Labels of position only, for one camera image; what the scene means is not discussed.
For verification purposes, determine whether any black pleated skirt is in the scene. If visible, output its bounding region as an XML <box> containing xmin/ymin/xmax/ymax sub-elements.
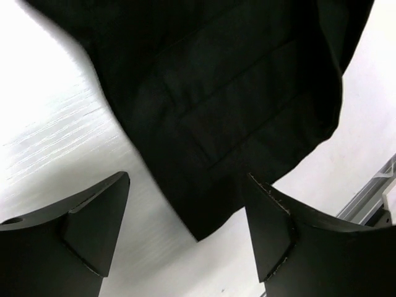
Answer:
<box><xmin>30</xmin><ymin>0</ymin><xmax>373</xmax><ymax>240</ymax></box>

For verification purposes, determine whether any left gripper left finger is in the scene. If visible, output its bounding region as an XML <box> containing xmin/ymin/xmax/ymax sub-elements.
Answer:
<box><xmin>1</xmin><ymin>171</ymin><xmax>130</xmax><ymax>297</ymax></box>

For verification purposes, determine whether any aluminium table frame rail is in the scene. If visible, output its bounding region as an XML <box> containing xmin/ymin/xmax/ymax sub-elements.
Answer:
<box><xmin>337</xmin><ymin>156</ymin><xmax>395</xmax><ymax>228</ymax></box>

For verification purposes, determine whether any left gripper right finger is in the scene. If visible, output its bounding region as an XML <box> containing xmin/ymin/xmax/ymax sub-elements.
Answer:
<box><xmin>246</xmin><ymin>175</ymin><xmax>395</xmax><ymax>297</ymax></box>

